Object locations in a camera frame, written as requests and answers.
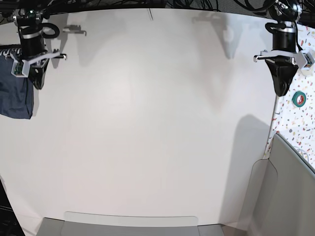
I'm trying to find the terrazzo patterned side board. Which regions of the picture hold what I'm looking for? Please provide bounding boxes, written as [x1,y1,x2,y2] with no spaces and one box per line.
[263,20,315,163]

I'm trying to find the green tape roll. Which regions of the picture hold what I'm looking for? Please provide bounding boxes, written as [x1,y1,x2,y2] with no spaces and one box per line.
[292,91,307,108]

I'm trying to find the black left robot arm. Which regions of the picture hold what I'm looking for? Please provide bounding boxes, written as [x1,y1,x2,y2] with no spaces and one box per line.
[265,0,302,97]

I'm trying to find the grey bin front edge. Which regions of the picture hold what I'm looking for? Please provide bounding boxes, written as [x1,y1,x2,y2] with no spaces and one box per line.
[37,211,224,236]

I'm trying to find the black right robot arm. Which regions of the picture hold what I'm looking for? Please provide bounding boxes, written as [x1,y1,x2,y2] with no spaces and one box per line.
[10,8,67,90]

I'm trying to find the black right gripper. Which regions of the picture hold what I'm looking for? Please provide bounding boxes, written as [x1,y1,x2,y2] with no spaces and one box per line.
[18,27,49,90]

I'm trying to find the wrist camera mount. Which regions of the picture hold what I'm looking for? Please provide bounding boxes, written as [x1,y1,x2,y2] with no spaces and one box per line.
[3,49,67,78]
[253,50,315,71]

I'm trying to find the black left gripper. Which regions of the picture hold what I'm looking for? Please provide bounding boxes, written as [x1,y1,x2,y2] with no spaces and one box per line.
[265,27,298,96]

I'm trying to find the clear tape spool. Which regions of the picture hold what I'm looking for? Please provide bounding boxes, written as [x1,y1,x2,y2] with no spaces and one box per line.
[300,49,315,77]

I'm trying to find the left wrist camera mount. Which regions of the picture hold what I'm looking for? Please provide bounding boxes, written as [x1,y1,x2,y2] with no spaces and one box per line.
[253,50,315,71]

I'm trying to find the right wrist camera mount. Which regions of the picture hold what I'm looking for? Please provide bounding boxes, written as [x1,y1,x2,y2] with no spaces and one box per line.
[3,49,67,78]

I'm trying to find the dark blue t-shirt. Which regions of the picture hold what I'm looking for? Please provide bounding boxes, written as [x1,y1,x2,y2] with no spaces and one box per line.
[0,44,34,119]

